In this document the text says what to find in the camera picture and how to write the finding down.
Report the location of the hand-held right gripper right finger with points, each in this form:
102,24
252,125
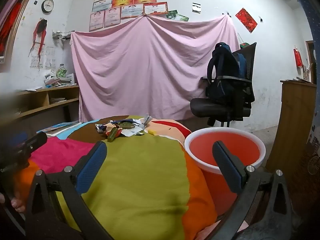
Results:
226,167

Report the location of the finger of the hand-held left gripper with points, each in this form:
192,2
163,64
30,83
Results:
37,140

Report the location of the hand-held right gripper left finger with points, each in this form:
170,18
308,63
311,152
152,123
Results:
92,170

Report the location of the red basin with white rim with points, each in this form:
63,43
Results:
200,147

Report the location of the green snack packet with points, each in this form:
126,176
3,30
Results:
113,134

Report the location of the silver foil wrapper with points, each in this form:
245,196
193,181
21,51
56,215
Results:
100,128

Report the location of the dark green packet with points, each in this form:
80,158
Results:
125,124

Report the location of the person's left hand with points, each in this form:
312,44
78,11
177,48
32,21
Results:
18,203

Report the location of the colourful paperback book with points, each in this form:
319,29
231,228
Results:
60,127

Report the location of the wooden desk with shelves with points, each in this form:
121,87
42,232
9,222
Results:
42,100

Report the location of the colourful patchwork blanket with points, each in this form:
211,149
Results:
140,180

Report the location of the black office chair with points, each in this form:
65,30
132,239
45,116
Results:
212,105

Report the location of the stack of books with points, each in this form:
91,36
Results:
60,80

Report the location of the glass jar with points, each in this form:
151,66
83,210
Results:
61,71

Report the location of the wooden cabinet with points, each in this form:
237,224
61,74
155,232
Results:
292,117

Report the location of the dark blue backpack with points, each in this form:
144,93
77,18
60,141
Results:
225,65

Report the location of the pink hanging sheet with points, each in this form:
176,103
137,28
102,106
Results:
150,67

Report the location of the red hanging ornament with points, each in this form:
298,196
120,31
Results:
298,57

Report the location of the green photo card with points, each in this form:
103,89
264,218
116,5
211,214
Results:
182,17
171,14

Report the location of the small black white picture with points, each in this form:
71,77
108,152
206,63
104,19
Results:
196,7

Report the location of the paper wall calendars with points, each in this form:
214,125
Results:
37,58

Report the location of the red ribbon wall ornament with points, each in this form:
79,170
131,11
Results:
40,30

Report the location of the wooden door frame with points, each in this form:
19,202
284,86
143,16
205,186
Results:
15,30

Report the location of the round wall clock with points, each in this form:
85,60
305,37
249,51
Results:
47,5

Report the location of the red paper wall decoration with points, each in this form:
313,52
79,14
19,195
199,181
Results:
246,20

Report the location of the group of wall certificates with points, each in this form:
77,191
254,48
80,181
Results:
125,0

